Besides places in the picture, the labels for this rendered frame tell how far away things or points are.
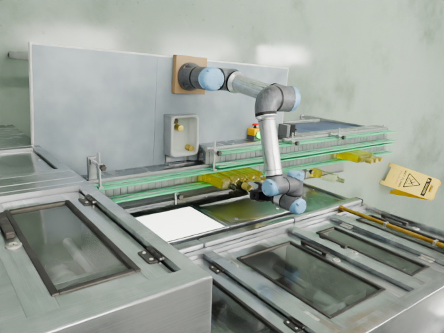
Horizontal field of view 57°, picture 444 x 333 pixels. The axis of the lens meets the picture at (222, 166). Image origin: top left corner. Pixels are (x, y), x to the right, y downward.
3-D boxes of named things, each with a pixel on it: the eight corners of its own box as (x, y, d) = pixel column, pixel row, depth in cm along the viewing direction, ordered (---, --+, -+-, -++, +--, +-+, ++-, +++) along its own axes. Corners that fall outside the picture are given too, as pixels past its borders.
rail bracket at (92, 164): (82, 180, 199) (99, 192, 181) (80, 146, 194) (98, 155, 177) (92, 178, 201) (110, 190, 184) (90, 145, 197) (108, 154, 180)
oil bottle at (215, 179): (201, 180, 230) (224, 191, 214) (201, 170, 229) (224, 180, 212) (209, 179, 233) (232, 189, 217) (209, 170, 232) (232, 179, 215)
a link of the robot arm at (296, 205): (308, 197, 185) (306, 214, 187) (291, 190, 194) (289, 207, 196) (296, 199, 181) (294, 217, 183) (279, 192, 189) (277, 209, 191)
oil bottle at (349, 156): (335, 157, 299) (369, 166, 277) (336, 150, 297) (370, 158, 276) (340, 156, 302) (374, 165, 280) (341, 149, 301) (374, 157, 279)
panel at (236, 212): (113, 226, 193) (146, 254, 166) (113, 221, 192) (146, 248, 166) (257, 195, 245) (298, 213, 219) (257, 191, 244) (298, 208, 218)
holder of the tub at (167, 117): (163, 163, 228) (170, 166, 222) (163, 114, 221) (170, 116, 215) (189, 160, 238) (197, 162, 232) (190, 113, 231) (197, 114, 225)
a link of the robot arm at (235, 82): (211, 65, 215) (284, 88, 176) (232, 67, 224) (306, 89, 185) (207, 87, 219) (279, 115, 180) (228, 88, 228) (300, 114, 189)
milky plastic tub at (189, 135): (163, 154, 226) (171, 157, 219) (164, 114, 220) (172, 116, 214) (190, 151, 236) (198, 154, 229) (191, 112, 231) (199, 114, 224)
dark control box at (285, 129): (277, 135, 276) (286, 137, 270) (278, 123, 274) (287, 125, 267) (286, 134, 281) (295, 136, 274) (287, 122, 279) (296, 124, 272)
